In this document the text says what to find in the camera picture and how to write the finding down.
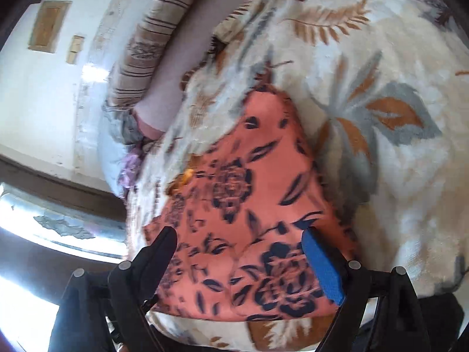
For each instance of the cream leaf-print blanket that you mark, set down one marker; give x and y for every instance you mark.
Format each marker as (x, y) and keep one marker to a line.
(395, 176)

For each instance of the wooden window frame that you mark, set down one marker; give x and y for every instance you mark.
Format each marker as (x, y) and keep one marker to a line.
(55, 187)

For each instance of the light blue grey cloth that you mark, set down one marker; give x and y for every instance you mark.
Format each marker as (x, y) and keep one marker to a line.
(115, 143)

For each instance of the long striped floral pillow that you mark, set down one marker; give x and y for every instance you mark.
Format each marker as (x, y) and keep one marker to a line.
(146, 47)

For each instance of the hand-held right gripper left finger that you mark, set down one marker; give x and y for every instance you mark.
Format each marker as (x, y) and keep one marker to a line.
(161, 249)

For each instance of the pink quilted bolster cushion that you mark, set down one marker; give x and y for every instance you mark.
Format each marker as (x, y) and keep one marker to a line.
(172, 77)

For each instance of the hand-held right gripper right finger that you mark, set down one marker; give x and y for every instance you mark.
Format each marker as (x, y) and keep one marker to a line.
(322, 264)

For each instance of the beige wall panel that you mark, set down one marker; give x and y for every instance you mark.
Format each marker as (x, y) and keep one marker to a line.
(49, 25)

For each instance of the purple printed cloth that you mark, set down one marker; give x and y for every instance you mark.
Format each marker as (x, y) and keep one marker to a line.
(128, 168)

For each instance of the beige wall switch plate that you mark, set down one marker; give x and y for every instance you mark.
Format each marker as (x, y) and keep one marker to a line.
(76, 48)

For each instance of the orange floral shirt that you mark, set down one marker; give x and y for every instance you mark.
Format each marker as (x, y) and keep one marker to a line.
(249, 198)

